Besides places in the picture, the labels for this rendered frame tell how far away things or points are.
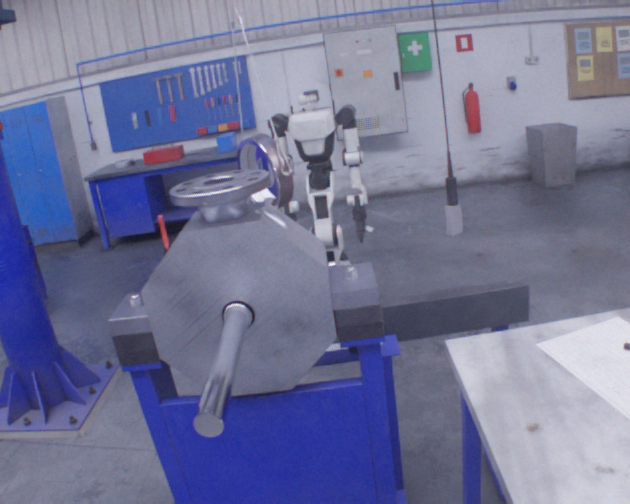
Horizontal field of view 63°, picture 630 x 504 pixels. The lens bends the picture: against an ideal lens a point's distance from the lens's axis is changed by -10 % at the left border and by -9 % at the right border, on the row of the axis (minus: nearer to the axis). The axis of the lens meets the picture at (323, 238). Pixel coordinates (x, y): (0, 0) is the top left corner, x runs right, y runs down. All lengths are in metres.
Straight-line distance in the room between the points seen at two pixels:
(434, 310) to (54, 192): 5.66
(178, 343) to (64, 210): 5.56
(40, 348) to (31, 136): 3.98
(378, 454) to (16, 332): 2.25
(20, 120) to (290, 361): 5.89
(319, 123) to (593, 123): 4.60
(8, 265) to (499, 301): 2.46
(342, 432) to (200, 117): 5.42
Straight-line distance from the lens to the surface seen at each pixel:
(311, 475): 1.78
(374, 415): 1.65
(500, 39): 6.86
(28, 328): 3.36
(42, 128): 6.92
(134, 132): 6.97
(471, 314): 1.96
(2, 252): 3.23
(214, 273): 1.43
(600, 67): 7.31
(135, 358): 1.60
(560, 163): 6.63
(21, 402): 3.58
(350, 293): 1.44
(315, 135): 3.41
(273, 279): 1.41
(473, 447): 1.79
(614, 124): 7.48
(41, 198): 7.10
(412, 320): 1.92
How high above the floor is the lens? 1.68
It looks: 18 degrees down
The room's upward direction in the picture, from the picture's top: 8 degrees counter-clockwise
